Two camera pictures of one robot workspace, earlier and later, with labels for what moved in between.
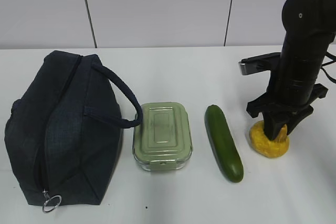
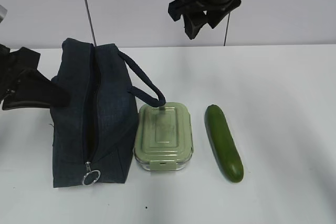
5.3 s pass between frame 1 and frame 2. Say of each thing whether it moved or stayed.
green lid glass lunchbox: stayed
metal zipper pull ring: moved
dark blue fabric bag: moved
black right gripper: moved
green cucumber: stayed
